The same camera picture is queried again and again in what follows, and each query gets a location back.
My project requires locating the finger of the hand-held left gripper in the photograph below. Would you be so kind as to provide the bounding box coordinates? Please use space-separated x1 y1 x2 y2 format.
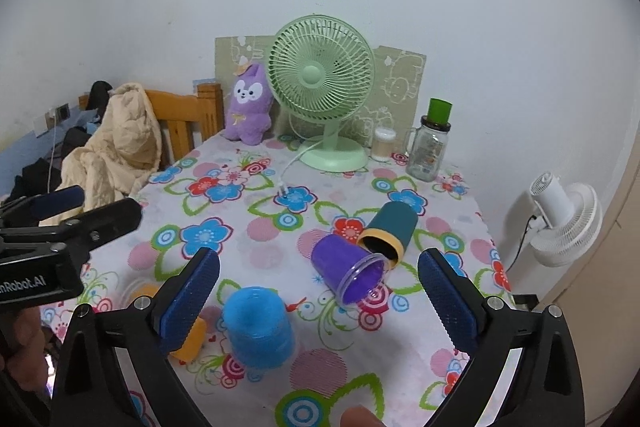
0 185 86 228
0 198 144 254

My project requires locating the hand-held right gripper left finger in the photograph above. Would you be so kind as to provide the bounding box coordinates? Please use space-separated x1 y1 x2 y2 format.
50 247 221 427

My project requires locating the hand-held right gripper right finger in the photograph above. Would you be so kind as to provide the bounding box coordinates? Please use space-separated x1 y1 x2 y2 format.
417 248 587 427

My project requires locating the purple plastic cup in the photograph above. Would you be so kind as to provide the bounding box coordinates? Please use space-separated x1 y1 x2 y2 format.
310 234 389 307

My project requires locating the orange plastic cup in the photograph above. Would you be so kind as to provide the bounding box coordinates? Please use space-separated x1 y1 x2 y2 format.
127 284 209 363

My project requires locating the blue ribbed plastic cup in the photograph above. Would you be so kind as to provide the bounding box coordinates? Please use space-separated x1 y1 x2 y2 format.
222 286 296 371

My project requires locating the teal cup with yellow rim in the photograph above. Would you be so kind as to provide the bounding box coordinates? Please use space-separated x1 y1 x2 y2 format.
355 201 419 269

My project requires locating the person's left hand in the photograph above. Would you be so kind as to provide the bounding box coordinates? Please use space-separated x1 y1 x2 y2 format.
0 306 55 394

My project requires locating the dark clothes pile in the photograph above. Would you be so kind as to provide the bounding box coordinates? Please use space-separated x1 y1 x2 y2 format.
0 80 115 204

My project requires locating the beige quilted blanket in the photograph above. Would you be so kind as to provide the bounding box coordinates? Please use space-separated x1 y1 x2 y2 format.
39 82 164 229

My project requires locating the floral tablecloth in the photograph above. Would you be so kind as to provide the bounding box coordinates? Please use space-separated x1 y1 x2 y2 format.
42 131 517 427

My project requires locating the wooden chair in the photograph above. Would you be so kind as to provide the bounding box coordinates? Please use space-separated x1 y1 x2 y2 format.
78 82 224 168

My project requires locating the white floor fan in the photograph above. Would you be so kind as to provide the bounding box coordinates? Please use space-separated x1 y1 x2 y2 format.
528 171 604 268

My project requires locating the glass bottle with green lid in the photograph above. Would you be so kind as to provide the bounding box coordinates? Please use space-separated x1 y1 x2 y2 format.
405 97 454 182

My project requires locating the clear cotton swab container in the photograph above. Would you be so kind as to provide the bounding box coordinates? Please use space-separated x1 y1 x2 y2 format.
369 125 397 163

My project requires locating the purple plush toy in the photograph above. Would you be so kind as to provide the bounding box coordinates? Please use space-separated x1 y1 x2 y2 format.
221 61 275 146

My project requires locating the printed cardboard sheet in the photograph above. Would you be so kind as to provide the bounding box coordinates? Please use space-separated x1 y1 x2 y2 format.
214 35 428 154

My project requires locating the green desk fan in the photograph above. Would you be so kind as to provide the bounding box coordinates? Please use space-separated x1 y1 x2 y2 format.
265 13 377 173

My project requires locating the wall socket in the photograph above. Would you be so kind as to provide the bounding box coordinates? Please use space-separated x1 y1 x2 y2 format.
33 104 71 138

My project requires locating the black fan cable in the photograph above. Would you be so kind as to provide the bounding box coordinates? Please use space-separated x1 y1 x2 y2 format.
504 212 544 274

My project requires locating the white fan cable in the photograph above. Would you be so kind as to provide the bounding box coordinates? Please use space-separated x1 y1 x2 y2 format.
277 139 327 200

